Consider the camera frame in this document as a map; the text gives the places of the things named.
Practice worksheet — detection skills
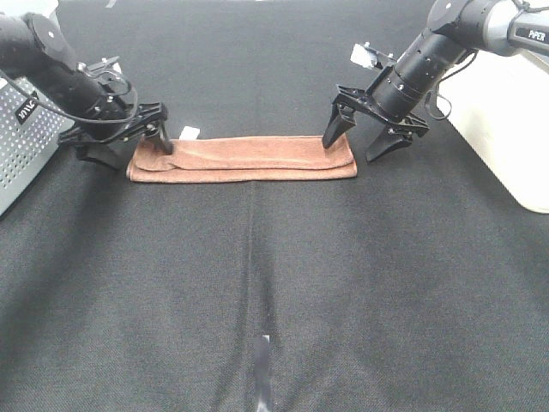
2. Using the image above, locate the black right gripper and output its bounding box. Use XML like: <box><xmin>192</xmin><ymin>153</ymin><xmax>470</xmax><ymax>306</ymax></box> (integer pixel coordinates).
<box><xmin>322</xmin><ymin>84</ymin><xmax>430</xmax><ymax>162</ymax></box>

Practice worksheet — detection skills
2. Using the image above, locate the grey tape strip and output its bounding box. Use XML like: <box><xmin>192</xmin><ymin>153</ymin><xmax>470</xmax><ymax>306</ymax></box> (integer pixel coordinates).
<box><xmin>253</xmin><ymin>335</ymin><xmax>273</xmax><ymax>412</ymax></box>

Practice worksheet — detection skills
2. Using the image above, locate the grey perforated laundry basket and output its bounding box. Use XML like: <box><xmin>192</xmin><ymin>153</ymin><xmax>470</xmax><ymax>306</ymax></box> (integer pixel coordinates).
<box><xmin>1</xmin><ymin>79</ymin><xmax>73</xmax><ymax>212</ymax></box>

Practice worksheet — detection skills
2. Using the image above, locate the brown terry towel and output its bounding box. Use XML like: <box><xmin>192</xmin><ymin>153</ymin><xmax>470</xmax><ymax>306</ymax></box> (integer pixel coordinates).
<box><xmin>126</xmin><ymin>135</ymin><xmax>357</xmax><ymax>184</ymax></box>

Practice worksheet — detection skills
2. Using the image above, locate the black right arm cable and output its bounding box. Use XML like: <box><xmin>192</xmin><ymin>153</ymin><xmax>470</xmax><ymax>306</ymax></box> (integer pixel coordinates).
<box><xmin>424</xmin><ymin>49</ymin><xmax>481</xmax><ymax>121</ymax></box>

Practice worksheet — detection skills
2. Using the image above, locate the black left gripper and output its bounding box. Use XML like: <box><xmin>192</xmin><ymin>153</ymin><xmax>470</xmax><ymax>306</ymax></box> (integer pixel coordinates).
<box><xmin>57</xmin><ymin>103</ymin><xmax>173</xmax><ymax>170</ymax></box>

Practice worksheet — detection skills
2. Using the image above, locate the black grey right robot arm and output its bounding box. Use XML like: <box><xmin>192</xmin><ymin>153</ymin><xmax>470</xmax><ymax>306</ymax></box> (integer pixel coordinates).
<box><xmin>323</xmin><ymin>1</ymin><xmax>548</xmax><ymax>162</ymax></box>

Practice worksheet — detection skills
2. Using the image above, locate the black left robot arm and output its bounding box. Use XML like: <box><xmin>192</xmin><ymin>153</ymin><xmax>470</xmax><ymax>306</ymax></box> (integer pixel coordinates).
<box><xmin>1</xmin><ymin>13</ymin><xmax>173</xmax><ymax>169</ymax></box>

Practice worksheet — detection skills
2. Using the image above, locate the white plastic storage bin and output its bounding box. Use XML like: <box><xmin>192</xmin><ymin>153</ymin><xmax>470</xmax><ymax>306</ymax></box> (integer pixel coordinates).
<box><xmin>437</xmin><ymin>51</ymin><xmax>548</xmax><ymax>214</ymax></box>

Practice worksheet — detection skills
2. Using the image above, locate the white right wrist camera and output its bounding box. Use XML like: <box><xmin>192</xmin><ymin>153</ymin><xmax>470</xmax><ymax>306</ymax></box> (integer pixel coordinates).
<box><xmin>350</xmin><ymin>42</ymin><xmax>396</xmax><ymax>70</ymax></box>

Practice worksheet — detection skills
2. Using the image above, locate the white towel care label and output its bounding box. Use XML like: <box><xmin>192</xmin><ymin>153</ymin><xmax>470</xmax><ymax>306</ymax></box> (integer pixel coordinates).
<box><xmin>178</xmin><ymin>125</ymin><xmax>201</xmax><ymax>141</ymax></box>

